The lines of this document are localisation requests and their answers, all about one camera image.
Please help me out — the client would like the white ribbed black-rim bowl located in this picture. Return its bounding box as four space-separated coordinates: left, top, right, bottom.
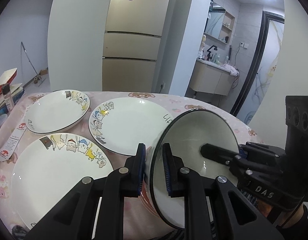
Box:
148 109 241 230

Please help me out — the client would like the Life cartoon plate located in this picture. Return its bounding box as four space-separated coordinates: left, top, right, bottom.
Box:
88 97 173 156

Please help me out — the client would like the pink rabbit strawberry bowl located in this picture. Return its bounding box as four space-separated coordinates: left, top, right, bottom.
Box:
140 181 159 218

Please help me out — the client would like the person's right hand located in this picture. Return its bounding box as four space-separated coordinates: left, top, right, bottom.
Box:
257 200 304 228

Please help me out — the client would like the bathroom vanity cabinet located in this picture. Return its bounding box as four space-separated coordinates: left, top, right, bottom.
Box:
189 59 238 96

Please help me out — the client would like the pink towel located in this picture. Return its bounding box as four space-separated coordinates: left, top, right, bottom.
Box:
221 63 240 77

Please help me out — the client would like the black faucet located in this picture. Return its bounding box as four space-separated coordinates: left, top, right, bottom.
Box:
206 45 218 61

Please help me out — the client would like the pink cartoon tablecloth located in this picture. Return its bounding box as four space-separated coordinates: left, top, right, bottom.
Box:
0 92 262 239

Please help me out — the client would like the paper leaflet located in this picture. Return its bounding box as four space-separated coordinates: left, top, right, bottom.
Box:
0 106 30 162

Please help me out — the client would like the bathroom mirror shelf cabinet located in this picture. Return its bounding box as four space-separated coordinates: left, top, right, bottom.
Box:
204 0 236 44

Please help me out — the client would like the stack of books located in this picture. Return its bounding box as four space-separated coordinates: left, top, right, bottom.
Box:
0 82 25 116

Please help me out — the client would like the mop with metal pole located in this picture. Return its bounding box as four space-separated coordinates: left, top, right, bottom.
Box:
21 42 46 87

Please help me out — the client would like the clear bottle black cap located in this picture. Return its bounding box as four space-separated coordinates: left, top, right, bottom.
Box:
1 83 14 112

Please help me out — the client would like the red white open box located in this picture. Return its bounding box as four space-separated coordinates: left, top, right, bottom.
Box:
0 68 18 94

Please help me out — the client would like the gold three-door refrigerator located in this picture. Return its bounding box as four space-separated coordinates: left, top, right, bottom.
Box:
102 0 169 92

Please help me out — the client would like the black door frame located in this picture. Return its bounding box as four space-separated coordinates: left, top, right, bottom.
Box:
230 11 284 116

